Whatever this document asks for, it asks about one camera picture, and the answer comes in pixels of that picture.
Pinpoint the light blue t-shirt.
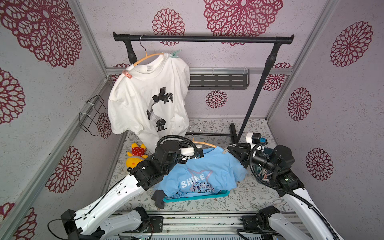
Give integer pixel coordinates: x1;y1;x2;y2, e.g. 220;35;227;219
155;147;247;199

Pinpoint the white t-shirt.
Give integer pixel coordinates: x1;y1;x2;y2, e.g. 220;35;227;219
108;53;190;153

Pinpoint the mint green clothespin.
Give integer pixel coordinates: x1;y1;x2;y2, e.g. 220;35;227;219
170;50;182;58

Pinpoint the pink clothespin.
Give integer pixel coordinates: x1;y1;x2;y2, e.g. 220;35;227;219
122;70;133;79

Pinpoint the wooden hanger with metal hook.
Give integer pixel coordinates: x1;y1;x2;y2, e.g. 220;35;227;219
133;35;164;67

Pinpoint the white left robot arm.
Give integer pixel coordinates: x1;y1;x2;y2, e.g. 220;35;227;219
58;135;204;240

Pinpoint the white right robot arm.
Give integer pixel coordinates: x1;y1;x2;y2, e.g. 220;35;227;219
224;143;342;240

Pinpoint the dark grey t-shirt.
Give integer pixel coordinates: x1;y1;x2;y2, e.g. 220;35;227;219
152;190;166;209

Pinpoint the teal perforated tray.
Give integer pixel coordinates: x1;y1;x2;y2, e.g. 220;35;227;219
163;191;230;203

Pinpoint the yellow plush toy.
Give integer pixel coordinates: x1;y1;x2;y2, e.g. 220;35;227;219
126;143;148;172

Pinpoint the black clothes rack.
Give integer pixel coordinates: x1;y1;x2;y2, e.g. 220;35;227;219
113;33;295;143

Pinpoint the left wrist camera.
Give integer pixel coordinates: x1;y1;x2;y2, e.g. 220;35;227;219
180;147;198;159

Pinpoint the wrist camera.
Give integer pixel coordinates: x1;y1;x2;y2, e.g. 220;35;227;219
246;133;268;151
180;147;198;159

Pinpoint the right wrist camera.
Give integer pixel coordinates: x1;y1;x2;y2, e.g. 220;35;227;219
246;133;268;151

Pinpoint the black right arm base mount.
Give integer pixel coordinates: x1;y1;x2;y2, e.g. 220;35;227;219
241;206;281;232

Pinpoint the black wall shelf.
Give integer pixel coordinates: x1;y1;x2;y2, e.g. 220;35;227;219
188;69;250;90

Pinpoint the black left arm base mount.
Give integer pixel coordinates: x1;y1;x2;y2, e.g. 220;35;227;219
133;207;164;233

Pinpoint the black wire wall rack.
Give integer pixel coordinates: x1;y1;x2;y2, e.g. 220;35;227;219
78;95;112;139

